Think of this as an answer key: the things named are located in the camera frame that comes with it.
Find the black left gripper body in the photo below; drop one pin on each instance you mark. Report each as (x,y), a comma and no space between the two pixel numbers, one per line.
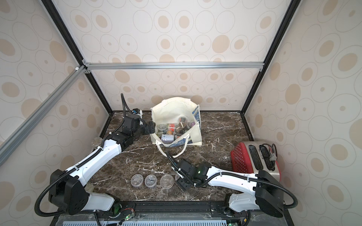
(145,129)

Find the purple label seed jar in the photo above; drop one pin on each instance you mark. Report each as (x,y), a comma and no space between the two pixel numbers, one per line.
(167,138)

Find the silver aluminium bar left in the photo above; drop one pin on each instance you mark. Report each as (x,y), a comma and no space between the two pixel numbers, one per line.
(18,136)

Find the red lid seed jar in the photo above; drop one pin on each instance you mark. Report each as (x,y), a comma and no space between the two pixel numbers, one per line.
(171,127)

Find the black corner frame post left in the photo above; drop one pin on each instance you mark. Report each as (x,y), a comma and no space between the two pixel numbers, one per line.
(66,35)

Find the cream canvas starry night bag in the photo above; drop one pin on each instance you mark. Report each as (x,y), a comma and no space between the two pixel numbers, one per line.
(186,116)

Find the clear plastic jar by wall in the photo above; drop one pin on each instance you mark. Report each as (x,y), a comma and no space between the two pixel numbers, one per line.
(97,143)

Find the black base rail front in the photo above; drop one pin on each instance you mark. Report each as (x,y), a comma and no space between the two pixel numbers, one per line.
(198,213)

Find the silver aluminium crossbar back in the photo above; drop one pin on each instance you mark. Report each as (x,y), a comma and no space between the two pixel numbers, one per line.
(180,65)

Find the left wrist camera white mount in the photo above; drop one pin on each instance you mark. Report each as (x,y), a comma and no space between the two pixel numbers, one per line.
(138,112)

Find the red and steel toaster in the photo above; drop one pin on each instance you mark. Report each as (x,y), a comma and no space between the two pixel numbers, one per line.
(253,156)

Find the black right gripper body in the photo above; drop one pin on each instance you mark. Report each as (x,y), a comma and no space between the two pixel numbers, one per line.
(181,175)

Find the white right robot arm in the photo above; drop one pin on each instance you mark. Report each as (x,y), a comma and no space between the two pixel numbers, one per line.
(259,191)

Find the black corner frame post right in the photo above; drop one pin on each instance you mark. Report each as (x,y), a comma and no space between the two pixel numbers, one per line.
(291,10)

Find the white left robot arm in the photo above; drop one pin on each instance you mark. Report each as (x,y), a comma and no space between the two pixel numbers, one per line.
(66,192)

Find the black corner frame post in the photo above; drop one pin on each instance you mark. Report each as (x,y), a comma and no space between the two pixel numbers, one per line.
(66,35)
(291,10)

